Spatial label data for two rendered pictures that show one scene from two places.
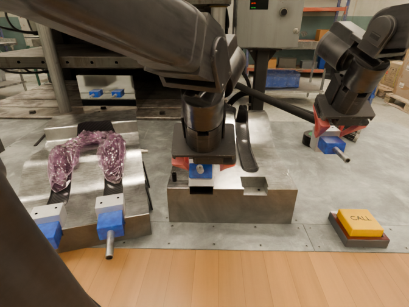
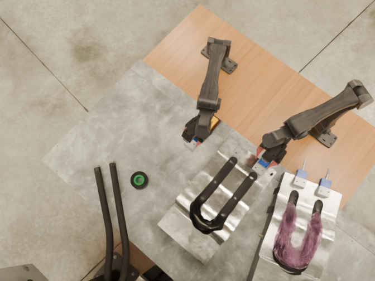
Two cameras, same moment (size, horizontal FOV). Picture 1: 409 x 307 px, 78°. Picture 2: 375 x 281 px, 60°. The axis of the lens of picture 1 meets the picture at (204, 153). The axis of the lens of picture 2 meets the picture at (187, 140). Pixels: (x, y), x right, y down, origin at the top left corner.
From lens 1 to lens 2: 1.39 m
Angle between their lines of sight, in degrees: 76
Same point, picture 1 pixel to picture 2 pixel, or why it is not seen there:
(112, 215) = (300, 175)
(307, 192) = (200, 150)
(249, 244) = (250, 145)
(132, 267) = (294, 164)
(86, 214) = (308, 187)
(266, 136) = (198, 179)
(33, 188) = (328, 221)
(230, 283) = not seen: hidden behind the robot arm
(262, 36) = not seen: outside the picture
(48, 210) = (323, 190)
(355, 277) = (230, 114)
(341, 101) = not seen: hidden behind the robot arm
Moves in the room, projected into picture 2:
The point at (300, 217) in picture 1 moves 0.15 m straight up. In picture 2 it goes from (220, 141) to (222, 131)
